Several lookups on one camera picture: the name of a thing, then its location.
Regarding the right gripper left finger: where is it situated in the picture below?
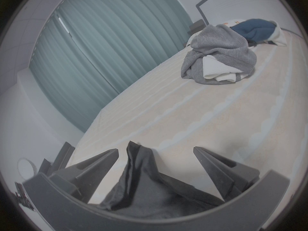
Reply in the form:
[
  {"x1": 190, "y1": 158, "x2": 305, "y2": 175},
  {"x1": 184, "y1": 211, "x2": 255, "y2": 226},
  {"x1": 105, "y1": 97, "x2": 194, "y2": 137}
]
[{"x1": 49, "y1": 149, "x2": 119, "y2": 204}]

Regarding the bed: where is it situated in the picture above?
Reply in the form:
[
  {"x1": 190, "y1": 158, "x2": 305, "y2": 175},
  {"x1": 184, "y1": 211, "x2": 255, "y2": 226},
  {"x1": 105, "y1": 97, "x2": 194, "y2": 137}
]
[{"x1": 65, "y1": 0, "x2": 307, "y2": 209}]

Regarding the grey bedside table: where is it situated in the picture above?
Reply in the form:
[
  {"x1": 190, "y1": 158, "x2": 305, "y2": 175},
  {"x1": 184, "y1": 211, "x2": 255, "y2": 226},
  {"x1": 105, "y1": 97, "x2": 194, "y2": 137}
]
[{"x1": 189, "y1": 19, "x2": 205, "y2": 34}]

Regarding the round white mirror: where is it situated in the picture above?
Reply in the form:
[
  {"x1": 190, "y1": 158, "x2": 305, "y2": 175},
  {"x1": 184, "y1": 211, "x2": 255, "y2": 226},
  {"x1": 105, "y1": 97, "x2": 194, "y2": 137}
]
[{"x1": 17, "y1": 158, "x2": 36, "y2": 177}]

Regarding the black chest of drawers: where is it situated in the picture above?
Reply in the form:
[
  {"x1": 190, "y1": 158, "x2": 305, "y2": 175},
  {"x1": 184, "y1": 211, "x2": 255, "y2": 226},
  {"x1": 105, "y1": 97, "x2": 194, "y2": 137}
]
[{"x1": 38, "y1": 141, "x2": 75, "y2": 175}]

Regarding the pile of clothes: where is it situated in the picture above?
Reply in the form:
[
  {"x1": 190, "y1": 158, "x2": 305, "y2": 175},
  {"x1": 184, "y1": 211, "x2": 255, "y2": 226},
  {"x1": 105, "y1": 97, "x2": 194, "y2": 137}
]
[{"x1": 180, "y1": 19, "x2": 288, "y2": 85}]

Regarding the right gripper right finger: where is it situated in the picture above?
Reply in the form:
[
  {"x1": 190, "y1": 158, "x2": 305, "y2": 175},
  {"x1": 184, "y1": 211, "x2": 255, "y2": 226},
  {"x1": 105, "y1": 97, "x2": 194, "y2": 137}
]
[{"x1": 193, "y1": 146, "x2": 261, "y2": 202}]

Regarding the white printed pillow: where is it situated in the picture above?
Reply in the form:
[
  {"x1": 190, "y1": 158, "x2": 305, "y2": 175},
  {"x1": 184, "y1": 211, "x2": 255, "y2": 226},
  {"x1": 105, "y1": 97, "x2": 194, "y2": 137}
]
[{"x1": 186, "y1": 19, "x2": 243, "y2": 46}]

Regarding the black T-shirt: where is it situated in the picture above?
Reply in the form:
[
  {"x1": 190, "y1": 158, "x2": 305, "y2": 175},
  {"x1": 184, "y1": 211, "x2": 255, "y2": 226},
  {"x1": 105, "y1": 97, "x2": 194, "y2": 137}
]
[{"x1": 97, "y1": 141, "x2": 227, "y2": 218}]

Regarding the blue-green curtain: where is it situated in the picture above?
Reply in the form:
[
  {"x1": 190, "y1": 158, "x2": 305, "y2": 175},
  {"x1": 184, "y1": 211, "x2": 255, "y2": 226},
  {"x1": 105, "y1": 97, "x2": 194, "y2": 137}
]
[
  {"x1": 56, "y1": 0, "x2": 193, "y2": 94},
  {"x1": 29, "y1": 16, "x2": 119, "y2": 133}
]

